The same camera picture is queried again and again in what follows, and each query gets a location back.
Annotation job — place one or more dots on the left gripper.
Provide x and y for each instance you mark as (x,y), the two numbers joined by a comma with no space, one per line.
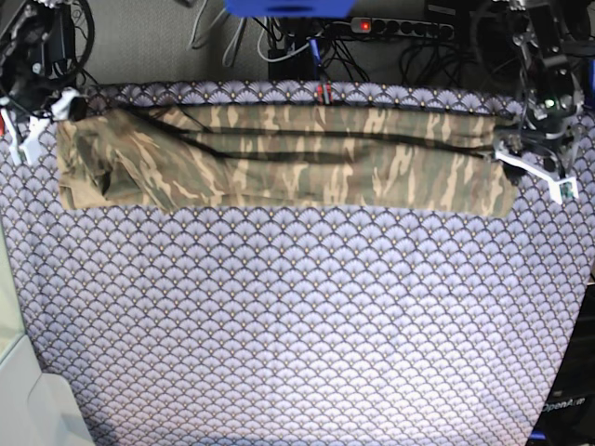
(548,131)

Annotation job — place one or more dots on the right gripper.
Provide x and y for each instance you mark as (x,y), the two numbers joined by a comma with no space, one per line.
(26,94)

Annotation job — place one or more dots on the camouflage T-shirt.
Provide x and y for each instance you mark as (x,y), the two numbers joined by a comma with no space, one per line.
(283,155)

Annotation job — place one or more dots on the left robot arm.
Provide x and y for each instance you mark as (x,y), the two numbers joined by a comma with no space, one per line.
(545,69)

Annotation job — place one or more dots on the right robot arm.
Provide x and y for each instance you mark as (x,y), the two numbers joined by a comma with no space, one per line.
(45,46)

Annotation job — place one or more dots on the black power strip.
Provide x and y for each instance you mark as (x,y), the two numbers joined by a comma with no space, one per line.
(402,28)

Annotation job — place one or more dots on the red black clamp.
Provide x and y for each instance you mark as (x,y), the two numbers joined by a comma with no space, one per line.
(324,93)

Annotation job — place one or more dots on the black box under table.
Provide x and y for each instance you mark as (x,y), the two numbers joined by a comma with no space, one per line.
(297,68)

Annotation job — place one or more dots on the black OpenArm case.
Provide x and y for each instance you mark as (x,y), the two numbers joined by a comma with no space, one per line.
(567,417)

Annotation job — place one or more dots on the purple fan-pattern tablecloth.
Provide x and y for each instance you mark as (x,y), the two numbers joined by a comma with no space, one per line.
(317,326)

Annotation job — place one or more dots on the white plastic bin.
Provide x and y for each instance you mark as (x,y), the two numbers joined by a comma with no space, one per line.
(36,408)

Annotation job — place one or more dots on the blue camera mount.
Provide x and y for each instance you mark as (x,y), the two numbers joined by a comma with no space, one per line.
(290,8)

